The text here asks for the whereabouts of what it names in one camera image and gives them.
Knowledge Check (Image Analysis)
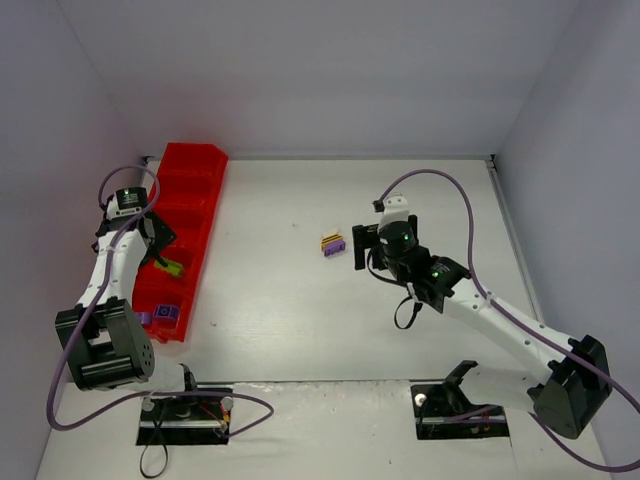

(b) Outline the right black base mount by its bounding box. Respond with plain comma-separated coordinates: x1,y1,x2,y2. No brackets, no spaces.
410,360,510,441

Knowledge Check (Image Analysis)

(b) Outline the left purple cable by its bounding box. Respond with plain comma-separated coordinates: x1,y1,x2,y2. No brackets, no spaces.
46,165,275,437

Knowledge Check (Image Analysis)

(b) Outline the purple cable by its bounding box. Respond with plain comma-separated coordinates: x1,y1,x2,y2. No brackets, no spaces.
379,168,640,473
46,165,275,437

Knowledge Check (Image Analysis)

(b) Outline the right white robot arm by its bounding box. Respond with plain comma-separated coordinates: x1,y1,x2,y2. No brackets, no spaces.
352,213,612,439

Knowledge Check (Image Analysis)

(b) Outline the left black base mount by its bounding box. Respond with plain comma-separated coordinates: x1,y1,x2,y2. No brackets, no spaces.
136,386,234,446

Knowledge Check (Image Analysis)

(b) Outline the purple yellow striped lego stack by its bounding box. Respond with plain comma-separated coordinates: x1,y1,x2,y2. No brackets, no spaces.
320,228,346,258

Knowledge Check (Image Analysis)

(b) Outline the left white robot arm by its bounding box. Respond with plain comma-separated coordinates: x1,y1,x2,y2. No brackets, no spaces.
55,187,194,392

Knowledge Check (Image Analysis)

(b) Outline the small purple lego in bin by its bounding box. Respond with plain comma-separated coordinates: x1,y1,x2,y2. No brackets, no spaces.
136,312,153,327

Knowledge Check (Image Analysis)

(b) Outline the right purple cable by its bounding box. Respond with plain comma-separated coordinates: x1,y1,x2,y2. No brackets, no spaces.
379,168,640,473

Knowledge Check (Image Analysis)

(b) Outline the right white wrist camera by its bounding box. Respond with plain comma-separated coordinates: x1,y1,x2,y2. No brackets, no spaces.
372,194,410,230

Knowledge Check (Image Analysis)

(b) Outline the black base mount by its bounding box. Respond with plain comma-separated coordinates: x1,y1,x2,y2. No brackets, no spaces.
410,360,510,441
136,386,234,446

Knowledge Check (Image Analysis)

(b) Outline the red divided plastic bin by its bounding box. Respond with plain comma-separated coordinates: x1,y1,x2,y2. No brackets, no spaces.
133,142,229,344

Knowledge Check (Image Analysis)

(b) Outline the long lime green lego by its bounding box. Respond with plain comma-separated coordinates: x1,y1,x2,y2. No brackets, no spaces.
153,259,184,278

